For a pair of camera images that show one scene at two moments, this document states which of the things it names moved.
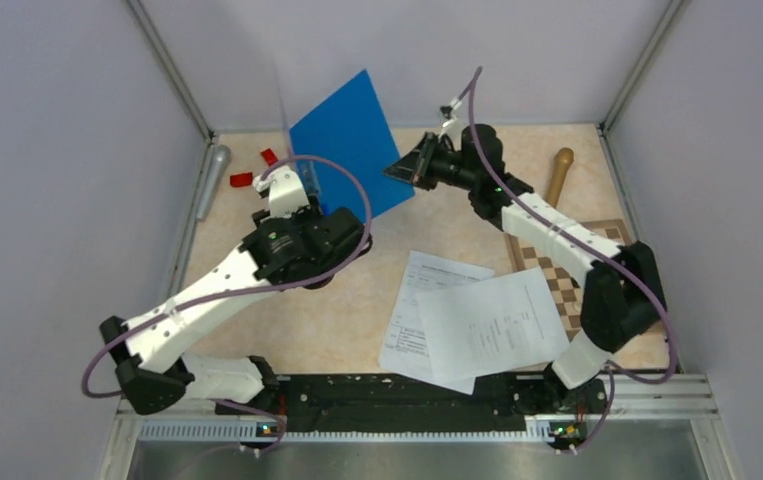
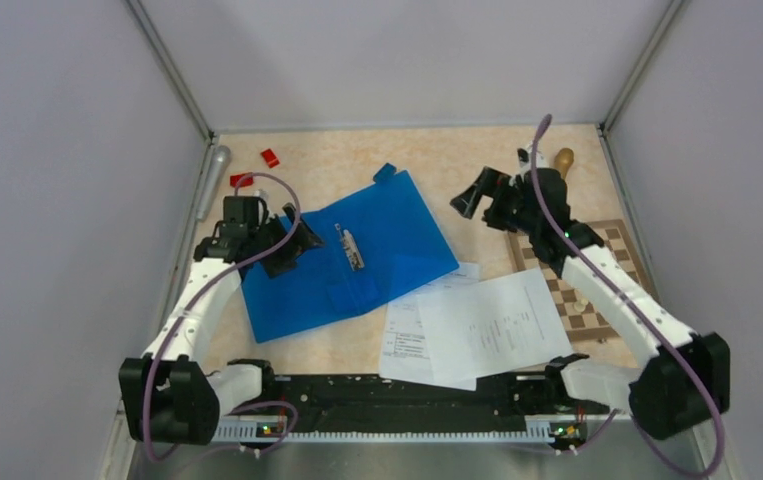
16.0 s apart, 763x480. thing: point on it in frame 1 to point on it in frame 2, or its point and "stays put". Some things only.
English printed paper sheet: x=495 y=324 stays put
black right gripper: x=415 y=167 to x=495 y=184
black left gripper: x=303 y=209 to x=299 y=242
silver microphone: x=213 y=181 stays put
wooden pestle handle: x=563 y=160 stays put
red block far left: x=243 y=179 stays put
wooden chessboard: x=563 y=279 stays put
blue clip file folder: x=352 y=126 to x=380 y=242
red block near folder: x=269 y=156 stays put
